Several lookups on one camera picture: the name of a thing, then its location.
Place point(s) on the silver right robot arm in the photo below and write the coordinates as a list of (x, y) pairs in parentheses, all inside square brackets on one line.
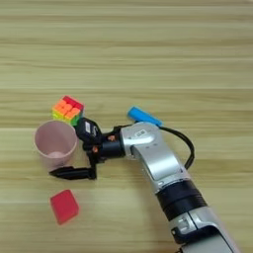
[(161, 164)]

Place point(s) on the multicolour puzzle cube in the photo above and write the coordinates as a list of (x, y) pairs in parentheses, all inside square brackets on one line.
[(67, 110)]

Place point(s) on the black box with white label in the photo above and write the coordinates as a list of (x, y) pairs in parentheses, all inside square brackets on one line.
[(88, 130)]

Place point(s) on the pink plastic cup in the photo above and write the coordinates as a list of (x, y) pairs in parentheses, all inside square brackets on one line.
[(52, 138)]

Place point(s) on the blue rectangular block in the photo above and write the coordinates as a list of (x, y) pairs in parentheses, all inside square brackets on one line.
[(143, 116)]

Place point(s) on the red block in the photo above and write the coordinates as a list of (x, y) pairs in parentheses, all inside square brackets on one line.
[(64, 207)]

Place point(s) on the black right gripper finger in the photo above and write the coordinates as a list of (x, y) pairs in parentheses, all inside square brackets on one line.
[(75, 173)]

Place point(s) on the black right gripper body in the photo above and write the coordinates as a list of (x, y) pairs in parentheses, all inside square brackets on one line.
[(110, 148)]

